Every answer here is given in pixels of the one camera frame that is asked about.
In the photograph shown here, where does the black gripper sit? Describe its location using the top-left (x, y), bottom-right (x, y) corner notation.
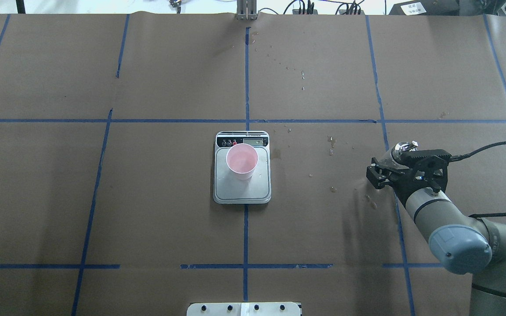
top-left (366, 157), bottom-right (448, 207)

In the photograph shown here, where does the clear glass sauce bottle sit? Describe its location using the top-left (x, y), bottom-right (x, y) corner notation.
top-left (378, 140), bottom-right (419, 169)

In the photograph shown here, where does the pink paper cup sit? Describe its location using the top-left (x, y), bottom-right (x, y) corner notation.
top-left (226, 144), bottom-right (259, 180)

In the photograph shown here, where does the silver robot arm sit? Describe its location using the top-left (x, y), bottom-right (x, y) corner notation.
top-left (367, 154), bottom-right (506, 316)

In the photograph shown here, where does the grey digital kitchen scale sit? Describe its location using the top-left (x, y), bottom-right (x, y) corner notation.
top-left (213, 130), bottom-right (272, 204)

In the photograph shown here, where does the black box with label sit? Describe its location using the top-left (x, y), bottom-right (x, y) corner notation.
top-left (388, 0), bottom-right (459, 16)

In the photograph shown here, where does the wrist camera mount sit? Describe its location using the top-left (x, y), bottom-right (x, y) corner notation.
top-left (400, 149), bottom-right (452, 171)

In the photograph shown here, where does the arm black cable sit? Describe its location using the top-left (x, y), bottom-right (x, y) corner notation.
top-left (448, 140), bottom-right (506, 220)

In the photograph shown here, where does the white pedestal column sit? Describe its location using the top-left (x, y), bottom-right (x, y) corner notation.
top-left (186, 302), bottom-right (303, 316)

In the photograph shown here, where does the aluminium frame post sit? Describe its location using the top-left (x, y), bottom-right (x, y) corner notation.
top-left (235, 0), bottom-right (258, 21)

